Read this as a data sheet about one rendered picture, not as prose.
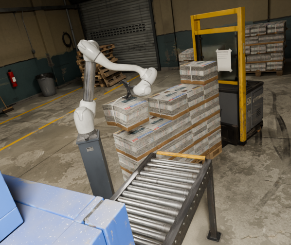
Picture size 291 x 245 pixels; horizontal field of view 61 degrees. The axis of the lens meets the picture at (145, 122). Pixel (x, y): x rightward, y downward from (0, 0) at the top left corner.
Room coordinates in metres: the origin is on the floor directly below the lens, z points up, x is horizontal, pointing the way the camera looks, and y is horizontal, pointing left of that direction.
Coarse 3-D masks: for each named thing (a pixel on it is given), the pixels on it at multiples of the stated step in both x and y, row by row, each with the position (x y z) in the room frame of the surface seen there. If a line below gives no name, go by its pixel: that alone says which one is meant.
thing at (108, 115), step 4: (128, 96) 2.52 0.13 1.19; (120, 100) 2.43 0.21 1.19; (104, 104) 2.44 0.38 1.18; (108, 104) 2.38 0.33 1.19; (104, 108) 2.43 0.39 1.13; (108, 108) 2.37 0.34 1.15; (104, 112) 2.44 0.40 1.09; (108, 112) 2.38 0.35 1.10; (108, 116) 2.39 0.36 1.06; (112, 116) 2.32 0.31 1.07; (108, 120) 2.40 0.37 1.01; (112, 120) 2.34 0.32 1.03
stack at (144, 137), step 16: (192, 112) 2.73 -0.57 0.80; (144, 128) 2.45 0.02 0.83; (160, 128) 2.40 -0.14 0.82; (176, 128) 2.55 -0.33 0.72; (192, 128) 2.72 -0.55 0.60; (128, 144) 2.25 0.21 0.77; (144, 144) 2.24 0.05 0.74; (176, 144) 2.52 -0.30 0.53; (208, 144) 2.87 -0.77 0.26; (128, 160) 2.31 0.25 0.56; (176, 160) 2.50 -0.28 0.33; (192, 160) 2.67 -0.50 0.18; (128, 176) 2.37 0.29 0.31
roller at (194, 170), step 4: (148, 164) 1.78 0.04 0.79; (152, 164) 1.76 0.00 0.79; (156, 164) 1.75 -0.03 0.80; (160, 164) 1.73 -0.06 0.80; (164, 164) 1.72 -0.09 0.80; (168, 164) 1.71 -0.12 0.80; (164, 168) 1.70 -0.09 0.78; (168, 168) 1.68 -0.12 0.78; (172, 168) 1.66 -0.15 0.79; (176, 168) 1.65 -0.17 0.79; (180, 168) 1.64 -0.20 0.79; (184, 168) 1.62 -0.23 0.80; (188, 168) 1.61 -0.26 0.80; (192, 168) 1.60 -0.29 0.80; (196, 168) 1.59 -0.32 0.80; (192, 172) 1.58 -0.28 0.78; (196, 172) 1.56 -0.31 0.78
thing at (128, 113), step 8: (120, 104) 2.29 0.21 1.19; (128, 104) 2.27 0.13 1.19; (136, 104) 2.25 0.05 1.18; (144, 104) 2.29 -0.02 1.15; (120, 112) 2.22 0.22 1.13; (128, 112) 2.16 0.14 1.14; (136, 112) 2.23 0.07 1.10; (144, 112) 2.30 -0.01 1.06; (120, 120) 2.23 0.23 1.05; (128, 120) 2.17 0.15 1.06; (136, 120) 2.24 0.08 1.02
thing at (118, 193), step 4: (148, 156) 1.90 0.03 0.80; (152, 156) 1.89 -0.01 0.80; (144, 160) 1.84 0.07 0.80; (148, 160) 1.82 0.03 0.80; (140, 164) 1.79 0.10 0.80; (144, 164) 1.78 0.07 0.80; (140, 168) 1.73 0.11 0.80; (136, 172) 1.68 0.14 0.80; (132, 176) 1.63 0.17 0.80; (128, 180) 1.59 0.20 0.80; (124, 184) 1.55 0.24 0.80; (128, 184) 1.54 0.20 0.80; (120, 188) 1.51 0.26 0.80; (124, 188) 1.50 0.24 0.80; (116, 192) 1.47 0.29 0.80; (120, 192) 1.46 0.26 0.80; (112, 196) 1.43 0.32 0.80; (116, 196) 1.42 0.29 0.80; (116, 200) 1.39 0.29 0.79
